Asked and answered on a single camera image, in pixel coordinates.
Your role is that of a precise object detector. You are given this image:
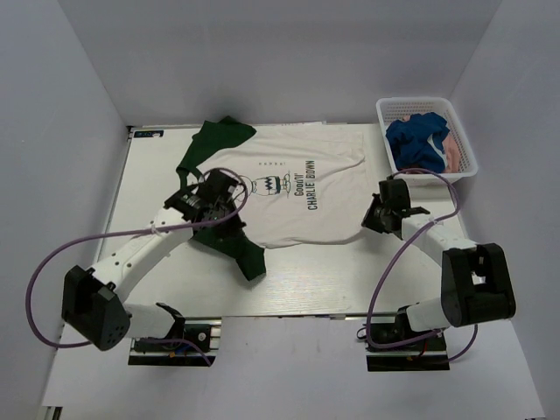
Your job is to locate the white plastic basket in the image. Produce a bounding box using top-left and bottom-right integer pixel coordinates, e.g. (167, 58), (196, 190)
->
(376, 97), (478, 186)

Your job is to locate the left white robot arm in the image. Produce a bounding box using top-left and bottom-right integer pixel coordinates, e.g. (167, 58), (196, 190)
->
(62, 168), (245, 351)

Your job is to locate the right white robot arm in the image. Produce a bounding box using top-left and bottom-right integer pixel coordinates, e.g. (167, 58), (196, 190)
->
(362, 177), (517, 349)

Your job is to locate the blue t-shirt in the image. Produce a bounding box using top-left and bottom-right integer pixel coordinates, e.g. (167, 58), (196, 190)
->
(384, 111), (452, 174)

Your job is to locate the white green-sleeved printed t-shirt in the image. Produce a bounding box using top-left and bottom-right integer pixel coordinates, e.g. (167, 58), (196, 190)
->
(176, 117), (369, 281)

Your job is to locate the blue label sticker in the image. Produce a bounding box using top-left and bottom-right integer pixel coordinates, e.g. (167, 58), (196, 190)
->
(133, 129), (165, 138)

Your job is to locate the pink t-shirt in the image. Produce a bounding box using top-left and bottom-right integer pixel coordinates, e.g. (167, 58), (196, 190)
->
(393, 114), (463, 175)

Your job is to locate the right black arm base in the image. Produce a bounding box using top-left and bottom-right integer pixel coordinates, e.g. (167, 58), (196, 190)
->
(356, 325), (450, 373)

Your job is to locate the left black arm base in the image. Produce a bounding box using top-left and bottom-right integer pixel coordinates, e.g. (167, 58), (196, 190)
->
(128, 318), (222, 368)

